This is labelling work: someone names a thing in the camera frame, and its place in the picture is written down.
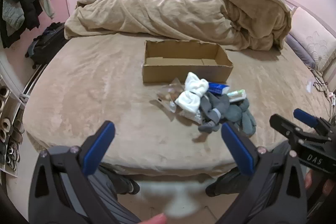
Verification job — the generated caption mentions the grey knit sweater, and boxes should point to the grey knit sweater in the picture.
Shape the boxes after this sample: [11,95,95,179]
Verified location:
[2,0,25,37]

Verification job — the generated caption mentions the beige duvet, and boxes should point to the beige duvet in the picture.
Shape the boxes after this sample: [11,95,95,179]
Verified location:
[64,0,292,51]

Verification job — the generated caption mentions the white shoe rack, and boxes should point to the white shoe rack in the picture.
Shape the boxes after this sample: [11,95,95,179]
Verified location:
[0,57,48,178]

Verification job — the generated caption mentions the blue tissue packet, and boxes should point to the blue tissue packet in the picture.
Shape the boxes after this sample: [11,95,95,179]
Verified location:
[207,82,230,95]

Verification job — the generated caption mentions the white socks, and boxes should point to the white socks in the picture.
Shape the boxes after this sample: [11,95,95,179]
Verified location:
[175,72,210,113]

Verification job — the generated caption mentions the person's right hand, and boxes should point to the person's right hand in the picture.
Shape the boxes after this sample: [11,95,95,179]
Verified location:
[304,169,336,197]

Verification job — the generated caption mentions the grey-purple pillow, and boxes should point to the grey-purple pillow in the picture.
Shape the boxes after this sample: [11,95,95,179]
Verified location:
[285,34,317,68]

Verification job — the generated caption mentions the clear plastic snack bag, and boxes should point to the clear plastic snack bag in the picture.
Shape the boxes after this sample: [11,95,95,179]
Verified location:
[157,77,185,109]

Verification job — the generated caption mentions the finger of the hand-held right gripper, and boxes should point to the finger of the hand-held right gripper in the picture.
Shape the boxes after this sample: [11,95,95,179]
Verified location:
[269,113,317,147]
[293,108,332,136]

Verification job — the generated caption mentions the person's left foot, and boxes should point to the person's left foot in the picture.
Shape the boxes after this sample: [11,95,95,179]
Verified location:
[100,163,141,195]

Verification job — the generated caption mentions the floral cream pillow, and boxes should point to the floral cream pillow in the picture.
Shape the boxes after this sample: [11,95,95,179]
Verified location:
[289,7,336,73]

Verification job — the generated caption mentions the white and green tube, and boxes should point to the white and green tube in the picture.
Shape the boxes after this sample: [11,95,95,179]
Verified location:
[226,89,247,103]

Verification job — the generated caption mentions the cardboard box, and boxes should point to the cardboard box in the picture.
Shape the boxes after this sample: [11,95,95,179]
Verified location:
[142,40,234,84]

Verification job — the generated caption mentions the grey-green sock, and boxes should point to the grey-green sock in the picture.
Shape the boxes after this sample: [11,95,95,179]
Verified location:
[228,97,257,137]

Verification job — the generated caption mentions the row of shoes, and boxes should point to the row of shoes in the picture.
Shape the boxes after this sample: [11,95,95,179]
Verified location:
[0,85,25,172]

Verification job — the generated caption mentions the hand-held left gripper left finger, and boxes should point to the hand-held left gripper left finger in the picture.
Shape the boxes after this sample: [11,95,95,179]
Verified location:
[28,121,116,224]

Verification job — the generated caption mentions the tangle of cables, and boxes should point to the tangle of cables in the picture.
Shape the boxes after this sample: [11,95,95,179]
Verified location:
[310,68,336,119]

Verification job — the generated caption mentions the black suitcase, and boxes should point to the black suitcase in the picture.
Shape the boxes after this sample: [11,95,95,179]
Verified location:
[25,22,69,69]

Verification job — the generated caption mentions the bed with beige sheet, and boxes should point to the bed with beige sheet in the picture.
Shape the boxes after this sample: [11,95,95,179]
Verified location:
[22,30,332,178]

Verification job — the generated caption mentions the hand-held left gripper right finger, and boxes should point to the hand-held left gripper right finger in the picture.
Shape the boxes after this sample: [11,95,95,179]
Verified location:
[218,122,308,224]

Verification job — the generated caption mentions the person's right foot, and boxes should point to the person's right foot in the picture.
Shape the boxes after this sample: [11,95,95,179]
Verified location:
[205,168,248,197]

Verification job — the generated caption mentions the small clear plastic bag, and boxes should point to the small clear plastic bag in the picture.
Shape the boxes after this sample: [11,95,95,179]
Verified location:
[168,102,203,125]

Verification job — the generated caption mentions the dark grey striped sock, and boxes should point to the dark grey striped sock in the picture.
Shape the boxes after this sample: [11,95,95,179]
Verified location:
[198,92,231,134]

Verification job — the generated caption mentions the person's foot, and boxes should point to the person's foot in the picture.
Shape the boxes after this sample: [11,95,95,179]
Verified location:
[205,168,248,197]
[100,163,141,195]

